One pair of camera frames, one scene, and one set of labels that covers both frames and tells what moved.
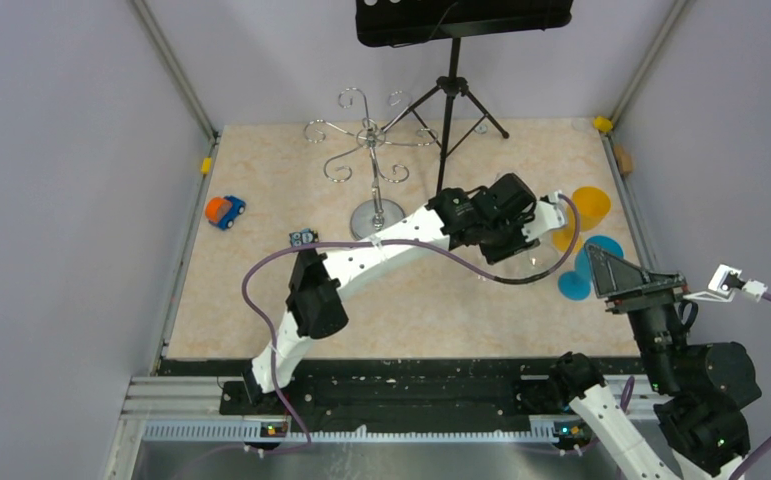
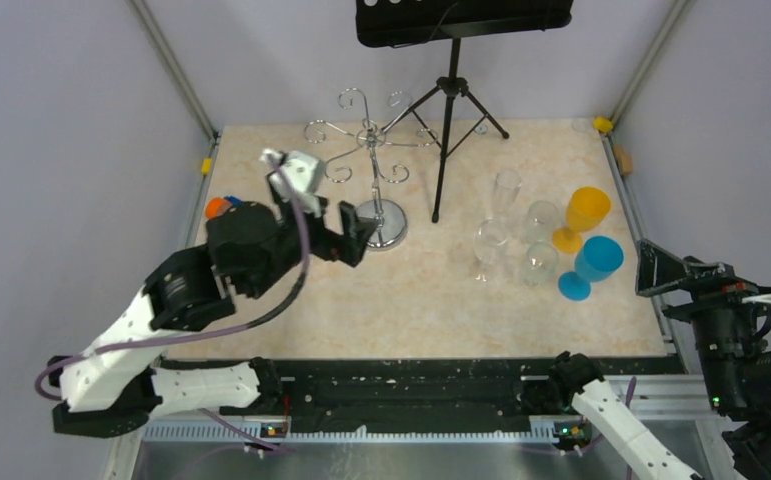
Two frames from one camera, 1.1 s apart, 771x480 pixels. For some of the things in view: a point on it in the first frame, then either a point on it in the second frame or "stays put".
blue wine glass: (578, 284) stays put
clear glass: (539, 260) stays put
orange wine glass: (593, 206) stays put
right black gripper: (640, 287) → (710, 283)
